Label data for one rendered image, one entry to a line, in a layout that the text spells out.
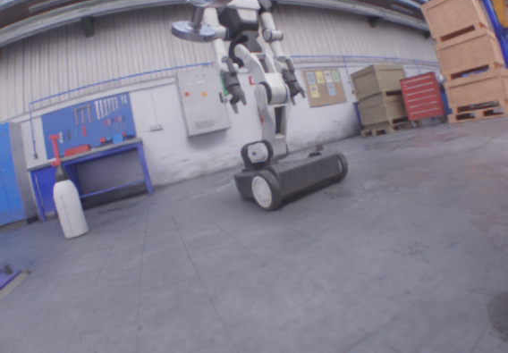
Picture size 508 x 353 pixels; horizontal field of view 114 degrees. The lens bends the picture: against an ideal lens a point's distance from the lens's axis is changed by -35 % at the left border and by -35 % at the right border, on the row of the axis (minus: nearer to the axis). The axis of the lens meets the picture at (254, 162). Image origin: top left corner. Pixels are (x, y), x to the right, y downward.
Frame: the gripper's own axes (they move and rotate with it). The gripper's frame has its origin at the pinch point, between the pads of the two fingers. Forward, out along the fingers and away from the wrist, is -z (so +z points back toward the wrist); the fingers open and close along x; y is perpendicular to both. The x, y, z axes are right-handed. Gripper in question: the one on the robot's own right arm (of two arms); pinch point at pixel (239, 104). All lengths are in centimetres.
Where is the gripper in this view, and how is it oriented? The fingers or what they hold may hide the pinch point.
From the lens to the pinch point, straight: 140.6
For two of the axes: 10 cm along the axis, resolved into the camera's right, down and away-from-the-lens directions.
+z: -3.3, -9.4, 1.1
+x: 4.6, -2.6, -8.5
